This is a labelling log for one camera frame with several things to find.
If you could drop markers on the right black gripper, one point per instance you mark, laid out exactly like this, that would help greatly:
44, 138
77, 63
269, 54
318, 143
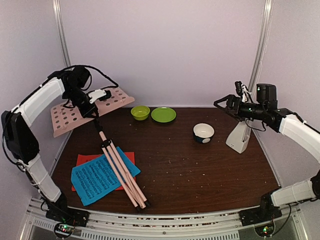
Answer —
231, 99

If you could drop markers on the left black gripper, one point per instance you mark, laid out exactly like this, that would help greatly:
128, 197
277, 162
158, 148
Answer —
86, 112

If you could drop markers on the pink music stand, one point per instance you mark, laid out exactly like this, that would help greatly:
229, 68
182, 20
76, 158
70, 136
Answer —
89, 137

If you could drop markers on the blue sheet music paper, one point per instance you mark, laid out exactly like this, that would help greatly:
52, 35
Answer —
91, 180

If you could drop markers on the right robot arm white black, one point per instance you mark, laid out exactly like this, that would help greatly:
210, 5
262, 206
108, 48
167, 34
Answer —
285, 122

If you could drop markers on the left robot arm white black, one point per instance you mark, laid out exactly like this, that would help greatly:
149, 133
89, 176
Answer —
17, 137

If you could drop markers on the white metronome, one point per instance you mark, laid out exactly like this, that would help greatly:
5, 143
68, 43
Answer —
239, 138

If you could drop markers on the white and navy bowl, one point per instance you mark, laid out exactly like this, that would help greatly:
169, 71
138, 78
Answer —
203, 133

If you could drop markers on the red sheet music paper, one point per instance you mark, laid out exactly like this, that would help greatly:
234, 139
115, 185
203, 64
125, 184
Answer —
129, 160

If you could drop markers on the lime green bowl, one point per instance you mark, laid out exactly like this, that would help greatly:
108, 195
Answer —
140, 113

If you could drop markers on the green plate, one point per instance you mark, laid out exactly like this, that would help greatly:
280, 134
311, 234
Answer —
163, 114

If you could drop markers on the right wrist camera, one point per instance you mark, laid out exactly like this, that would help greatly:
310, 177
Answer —
242, 91

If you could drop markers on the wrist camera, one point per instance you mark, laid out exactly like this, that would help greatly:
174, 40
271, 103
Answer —
242, 91
99, 94

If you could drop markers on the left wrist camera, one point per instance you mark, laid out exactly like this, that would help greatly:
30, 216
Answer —
99, 94

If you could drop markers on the right aluminium frame post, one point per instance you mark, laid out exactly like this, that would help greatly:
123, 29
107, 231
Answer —
262, 43

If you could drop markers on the aluminium frame post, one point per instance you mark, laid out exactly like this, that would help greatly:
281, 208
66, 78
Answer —
61, 33
262, 43

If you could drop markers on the left aluminium frame post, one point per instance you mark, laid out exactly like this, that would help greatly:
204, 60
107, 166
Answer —
61, 33

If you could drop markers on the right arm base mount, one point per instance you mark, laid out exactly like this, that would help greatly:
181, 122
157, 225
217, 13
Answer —
260, 212

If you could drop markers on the aluminium front rail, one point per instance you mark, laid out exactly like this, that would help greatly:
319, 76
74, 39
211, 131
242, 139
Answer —
219, 225

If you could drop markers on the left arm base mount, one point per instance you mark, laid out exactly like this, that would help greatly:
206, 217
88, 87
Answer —
69, 216

